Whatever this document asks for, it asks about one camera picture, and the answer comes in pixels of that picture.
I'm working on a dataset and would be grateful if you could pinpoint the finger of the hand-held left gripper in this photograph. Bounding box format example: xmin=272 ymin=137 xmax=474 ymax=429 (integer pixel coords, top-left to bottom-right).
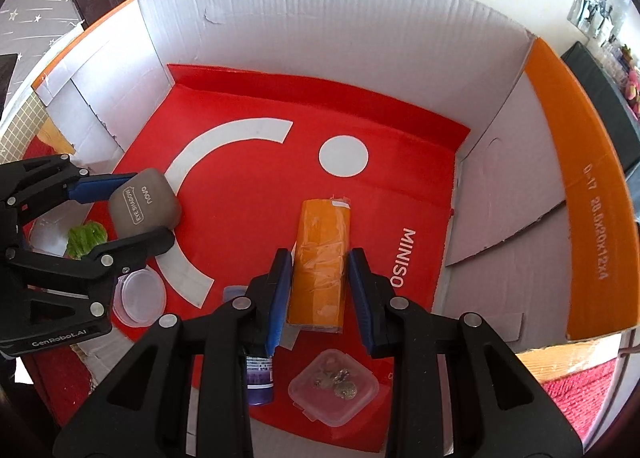
xmin=0 ymin=154 xmax=138 ymax=213
xmin=0 ymin=229 xmax=176 ymax=296

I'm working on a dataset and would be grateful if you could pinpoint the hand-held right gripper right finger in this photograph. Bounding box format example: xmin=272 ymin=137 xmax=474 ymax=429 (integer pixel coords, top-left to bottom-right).
xmin=348 ymin=248 xmax=586 ymax=458

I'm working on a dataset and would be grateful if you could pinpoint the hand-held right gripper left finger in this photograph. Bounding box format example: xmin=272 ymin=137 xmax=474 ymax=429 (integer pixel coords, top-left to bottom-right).
xmin=52 ymin=248 xmax=293 ymax=458

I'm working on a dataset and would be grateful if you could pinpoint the grey eyeshadow case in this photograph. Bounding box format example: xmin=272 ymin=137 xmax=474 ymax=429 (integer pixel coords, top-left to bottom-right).
xmin=107 ymin=168 xmax=182 ymax=239

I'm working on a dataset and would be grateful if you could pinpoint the clear round plastic lid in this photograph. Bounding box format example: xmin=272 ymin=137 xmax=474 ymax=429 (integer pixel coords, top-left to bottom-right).
xmin=112 ymin=265 xmax=167 ymax=327

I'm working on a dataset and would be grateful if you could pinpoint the green scrunchie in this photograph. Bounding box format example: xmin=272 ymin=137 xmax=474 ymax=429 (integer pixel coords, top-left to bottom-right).
xmin=66 ymin=220 xmax=108 ymax=259

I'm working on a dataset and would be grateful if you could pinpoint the orange packet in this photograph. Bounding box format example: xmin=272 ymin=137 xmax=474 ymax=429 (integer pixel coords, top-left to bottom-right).
xmin=286 ymin=198 xmax=353 ymax=333

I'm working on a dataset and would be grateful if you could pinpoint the purple bottle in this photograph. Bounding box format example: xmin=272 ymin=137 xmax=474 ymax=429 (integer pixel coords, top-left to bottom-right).
xmin=222 ymin=285 xmax=277 ymax=406

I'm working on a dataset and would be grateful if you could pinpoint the clear square plastic box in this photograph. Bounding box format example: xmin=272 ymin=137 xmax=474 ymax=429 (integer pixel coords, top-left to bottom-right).
xmin=287 ymin=349 xmax=380 ymax=429

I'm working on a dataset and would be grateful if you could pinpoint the orange cardboard box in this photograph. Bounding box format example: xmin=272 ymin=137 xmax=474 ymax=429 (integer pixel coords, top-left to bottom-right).
xmin=22 ymin=0 xmax=637 ymax=458

